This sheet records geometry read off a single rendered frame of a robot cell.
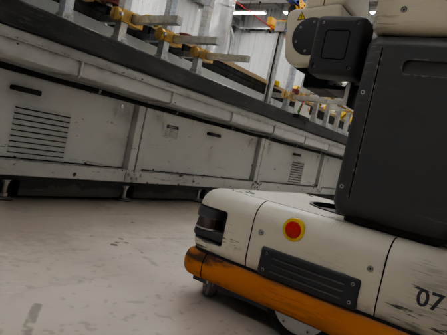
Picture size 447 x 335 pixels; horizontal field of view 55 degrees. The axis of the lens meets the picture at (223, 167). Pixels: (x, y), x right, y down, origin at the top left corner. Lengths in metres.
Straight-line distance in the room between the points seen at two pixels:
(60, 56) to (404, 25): 1.16
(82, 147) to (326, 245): 1.39
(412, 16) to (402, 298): 0.56
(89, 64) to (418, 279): 1.35
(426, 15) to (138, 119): 1.54
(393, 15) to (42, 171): 1.45
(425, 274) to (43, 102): 1.54
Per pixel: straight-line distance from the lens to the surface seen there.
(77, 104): 2.02
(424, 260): 0.90
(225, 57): 2.13
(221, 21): 7.40
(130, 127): 2.24
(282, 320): 1.01
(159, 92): 2.02
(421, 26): 0.99
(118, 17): 1.82
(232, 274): 1.04
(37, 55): 1.64
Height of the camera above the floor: 0.39
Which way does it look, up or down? 3 degrees down
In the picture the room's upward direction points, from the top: 12 degrees clockwise
